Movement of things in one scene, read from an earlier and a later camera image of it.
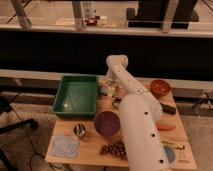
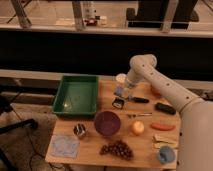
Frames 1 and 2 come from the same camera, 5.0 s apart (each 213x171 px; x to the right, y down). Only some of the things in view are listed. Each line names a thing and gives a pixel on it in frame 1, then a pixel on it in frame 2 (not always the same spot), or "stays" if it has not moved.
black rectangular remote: (168, 109) stays
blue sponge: (104, 89) to (119, 90)
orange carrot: (165, 127) stays
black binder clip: (116, 101) stays
